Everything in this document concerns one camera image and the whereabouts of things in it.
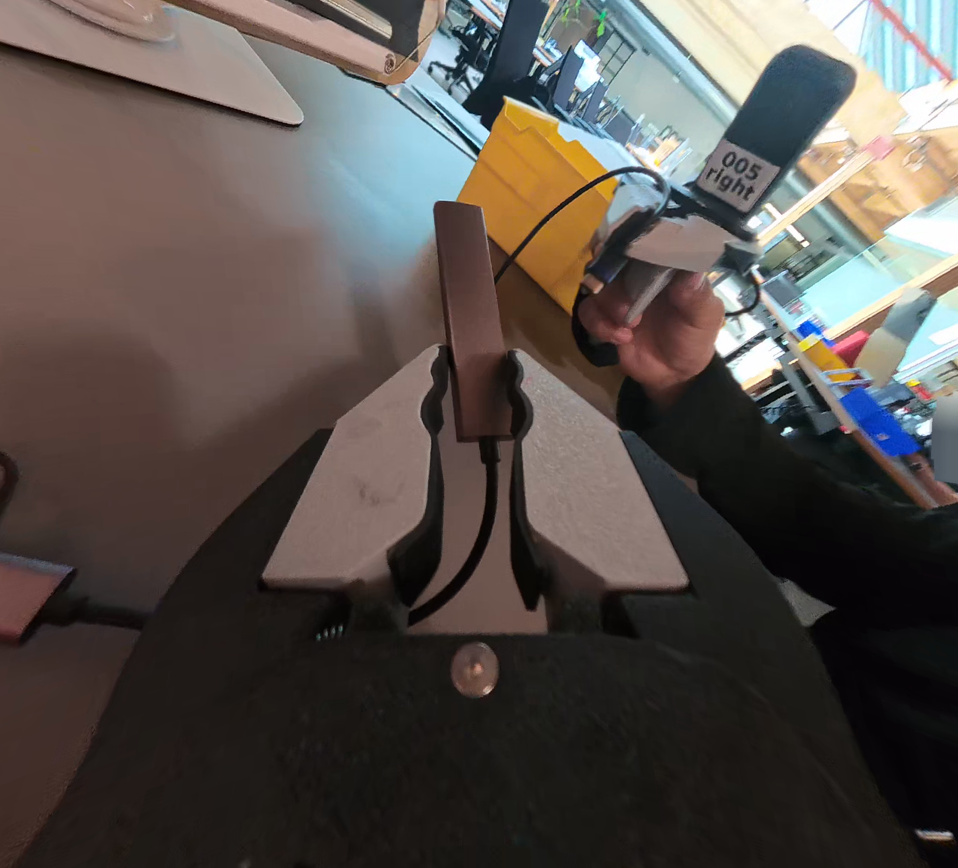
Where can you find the yellow plastic bin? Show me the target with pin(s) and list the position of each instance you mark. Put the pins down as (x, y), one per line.
(539, 194)

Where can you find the person's right forearm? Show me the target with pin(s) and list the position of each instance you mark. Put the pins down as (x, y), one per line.
(809, 509)

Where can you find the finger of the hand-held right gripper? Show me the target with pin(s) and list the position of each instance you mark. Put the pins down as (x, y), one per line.
(644, 299)
(681, 247)

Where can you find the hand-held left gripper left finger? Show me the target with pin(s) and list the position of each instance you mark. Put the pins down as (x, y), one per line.
(352, 501)

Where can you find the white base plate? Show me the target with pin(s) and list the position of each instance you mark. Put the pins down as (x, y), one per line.
(150, 60)

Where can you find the person's right hand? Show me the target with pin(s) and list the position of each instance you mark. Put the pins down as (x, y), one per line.
(674, 344)

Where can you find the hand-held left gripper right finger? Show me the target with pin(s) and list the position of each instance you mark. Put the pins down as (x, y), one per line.
(599, 501)

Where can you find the black office chair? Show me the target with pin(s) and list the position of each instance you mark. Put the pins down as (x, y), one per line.
(512, 52)

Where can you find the blue storage bins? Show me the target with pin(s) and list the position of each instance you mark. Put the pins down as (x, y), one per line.
(876, 419)

